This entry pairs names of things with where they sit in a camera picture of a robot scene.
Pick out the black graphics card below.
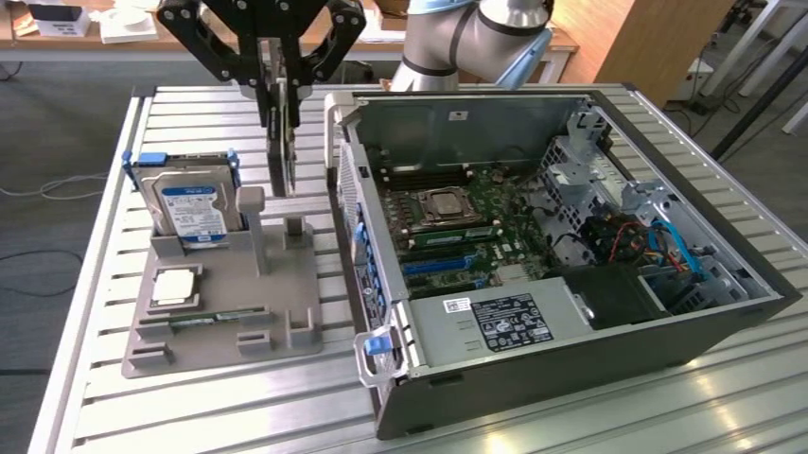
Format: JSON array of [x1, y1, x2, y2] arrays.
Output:
[[256, 36, 299, 200]]

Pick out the white paper stack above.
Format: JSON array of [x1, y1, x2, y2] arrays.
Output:
[[358, 16, 409, 44]]

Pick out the brown cardboard box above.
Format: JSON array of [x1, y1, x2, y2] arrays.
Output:
[[373, 0, 411, 20]]

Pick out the white foam block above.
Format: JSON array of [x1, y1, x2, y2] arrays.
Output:
[[87, 7, 159, 45]]

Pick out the white and black cardboard box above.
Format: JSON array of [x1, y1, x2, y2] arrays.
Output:
[[28, 4, 89, 37]]

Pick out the red booklet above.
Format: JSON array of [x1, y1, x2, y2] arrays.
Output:
[[12, 9, 39, 37]]

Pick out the hard disk with blue caddy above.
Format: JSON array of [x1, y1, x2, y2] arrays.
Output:
[[121, 148, 244, 250]]

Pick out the green RAM stick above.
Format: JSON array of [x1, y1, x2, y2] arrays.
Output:
[[139, 309, 267, 328], [406, 225, 497, 250]]

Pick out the wooden cabinet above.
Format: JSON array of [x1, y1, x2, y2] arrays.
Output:
[[554, 0, 737, 108]]

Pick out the green motherboard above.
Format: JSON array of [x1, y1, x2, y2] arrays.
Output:
[[371, 160, 557, 299]]

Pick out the silver metal disk bay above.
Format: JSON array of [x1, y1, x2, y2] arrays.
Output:
[[621, 182, 756, 304], [542, 106, 638, 237]]

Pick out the blue expansion slot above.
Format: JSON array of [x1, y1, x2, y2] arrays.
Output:
[[402, 257, 474, 276]]

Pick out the silver CPU chip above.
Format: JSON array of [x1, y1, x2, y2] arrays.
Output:
[[152, 271, 202, 308]]

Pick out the grey parts rack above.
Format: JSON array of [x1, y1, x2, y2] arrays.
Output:
[[121, 186, 327, 379]]

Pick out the white floor box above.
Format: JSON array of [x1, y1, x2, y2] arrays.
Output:
[[684, 56, 718, 103]]

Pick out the grey power supply unit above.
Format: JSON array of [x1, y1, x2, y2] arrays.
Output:
[[403, 276, 594, 368]]

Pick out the black slanted pole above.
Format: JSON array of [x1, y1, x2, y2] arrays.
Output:
[[710, 26, 808, 160]]

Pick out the open black PC case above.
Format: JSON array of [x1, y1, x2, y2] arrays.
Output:
[[320, 87, 804, 441]]

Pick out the wooden desk with white frame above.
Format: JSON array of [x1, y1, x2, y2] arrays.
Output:
[[0, 0, 234, 65], [226, 0, 581, 87]]

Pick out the CPU socket with metal frame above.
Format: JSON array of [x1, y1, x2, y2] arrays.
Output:
[[419, 186, 474, 223]]

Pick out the red wire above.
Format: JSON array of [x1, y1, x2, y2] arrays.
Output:
[[612, 220, 646, 262]]

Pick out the white table frame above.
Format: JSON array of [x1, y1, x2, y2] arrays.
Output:
[[697, 0, 808, 136]]

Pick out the blue disk wire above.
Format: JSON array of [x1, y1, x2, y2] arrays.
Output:
[[649, 219, 705, 285]]

